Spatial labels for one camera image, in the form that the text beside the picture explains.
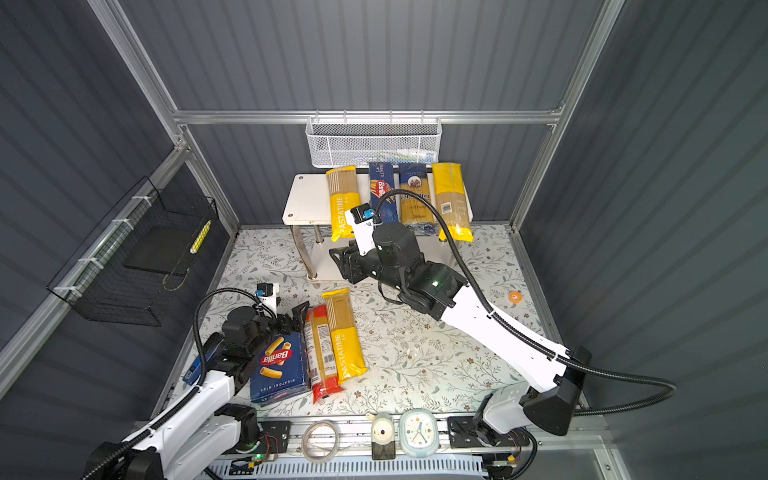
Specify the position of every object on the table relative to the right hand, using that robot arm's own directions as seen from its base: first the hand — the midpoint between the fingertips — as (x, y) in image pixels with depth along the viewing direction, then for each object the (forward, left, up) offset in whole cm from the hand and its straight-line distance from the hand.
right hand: (341, 251), depth 63 cm
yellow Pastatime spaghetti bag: (-10, +2, -36) cm, 37 cm away
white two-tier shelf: (+20, +12, -4) cm, 24 cm away
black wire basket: (+1, +54, -7) cm, 54 cm away
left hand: (+2, +18, -24) cm, 30 cm away
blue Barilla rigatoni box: (-14, +21, -31) cm, 40 cm away
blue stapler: (-15, +44, -34) cm, 58 cm away
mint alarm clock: (-29, -17, -36) cm, 49 cm away
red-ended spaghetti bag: (-9, +11, -35) cm, 37 cm away
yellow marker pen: (+13, +41, -9) cm, 45 cm away
